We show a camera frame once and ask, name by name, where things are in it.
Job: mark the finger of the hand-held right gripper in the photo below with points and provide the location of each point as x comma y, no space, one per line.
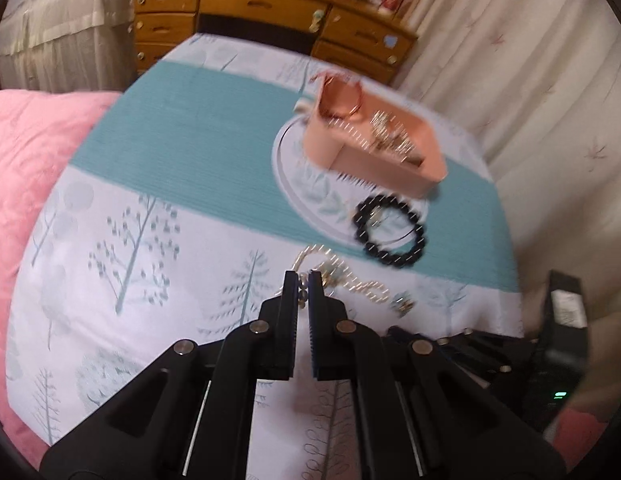
401,336
478,352

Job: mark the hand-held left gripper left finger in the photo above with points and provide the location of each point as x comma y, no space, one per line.
289,321

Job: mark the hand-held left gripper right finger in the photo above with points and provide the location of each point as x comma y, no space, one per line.
314,321

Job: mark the pink jewelry box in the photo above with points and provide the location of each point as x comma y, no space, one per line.
370,162

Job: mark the pile of silver jewelry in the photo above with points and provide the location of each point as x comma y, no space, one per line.
393,135

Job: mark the small gold earring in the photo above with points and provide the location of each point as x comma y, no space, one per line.
403,303

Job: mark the round white leaf-print plate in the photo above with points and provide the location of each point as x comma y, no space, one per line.
310,195

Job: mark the tree-print teal white tablecloth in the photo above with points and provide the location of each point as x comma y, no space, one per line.
190,160

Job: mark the copper bangle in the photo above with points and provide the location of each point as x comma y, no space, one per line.
340,97

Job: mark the cream leaf-print curtain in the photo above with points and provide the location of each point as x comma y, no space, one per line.
530,85

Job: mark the pink blanket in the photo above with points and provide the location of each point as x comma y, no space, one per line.
30,160

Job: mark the wooden dresser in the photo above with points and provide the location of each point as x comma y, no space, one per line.
230,5

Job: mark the white lace-trimmed cloth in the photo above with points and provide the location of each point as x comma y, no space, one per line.
65,25

